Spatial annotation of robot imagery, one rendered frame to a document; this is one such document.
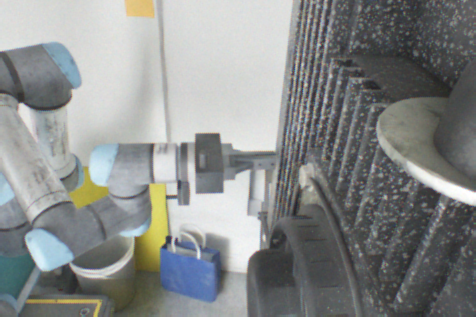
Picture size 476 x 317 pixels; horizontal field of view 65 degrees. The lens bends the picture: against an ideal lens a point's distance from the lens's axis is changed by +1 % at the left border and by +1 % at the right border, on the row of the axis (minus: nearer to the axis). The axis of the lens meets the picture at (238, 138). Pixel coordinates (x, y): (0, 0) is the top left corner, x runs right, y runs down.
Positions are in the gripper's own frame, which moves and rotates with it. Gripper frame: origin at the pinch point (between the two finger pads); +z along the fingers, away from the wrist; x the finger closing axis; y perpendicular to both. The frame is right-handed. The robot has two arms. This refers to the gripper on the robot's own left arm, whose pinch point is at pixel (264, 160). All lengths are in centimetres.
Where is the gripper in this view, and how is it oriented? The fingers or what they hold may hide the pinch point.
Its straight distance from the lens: 70.4
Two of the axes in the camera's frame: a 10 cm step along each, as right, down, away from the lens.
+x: -1.0, -5.4, 8.4
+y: 0.4, -8.4, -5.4
